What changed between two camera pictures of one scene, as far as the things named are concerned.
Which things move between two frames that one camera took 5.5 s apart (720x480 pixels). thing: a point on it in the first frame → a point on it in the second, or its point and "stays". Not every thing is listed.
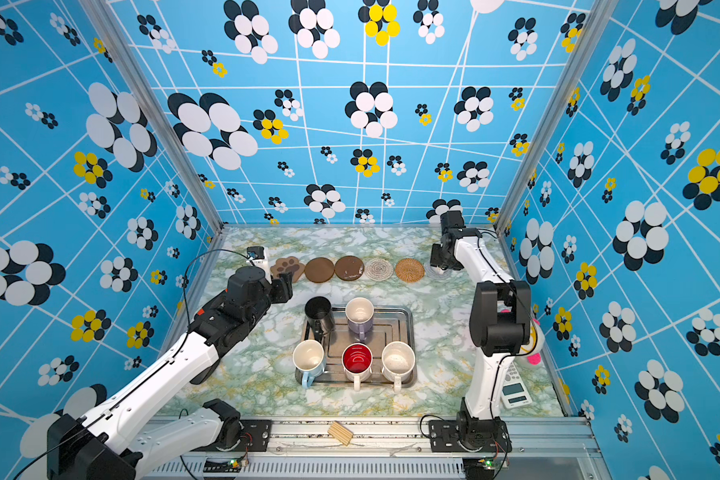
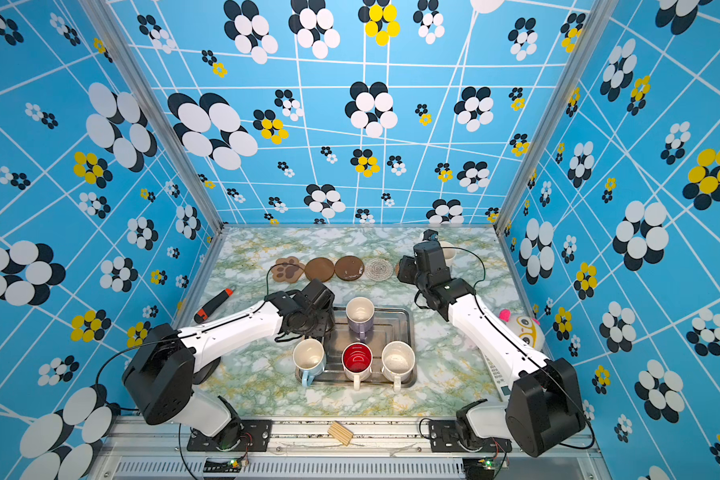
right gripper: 435,261 → 408,265
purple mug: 359,314 stays
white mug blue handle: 309,362 stays
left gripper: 283,287 → 325,325
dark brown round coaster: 319,269 stays
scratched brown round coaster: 349,268 stays
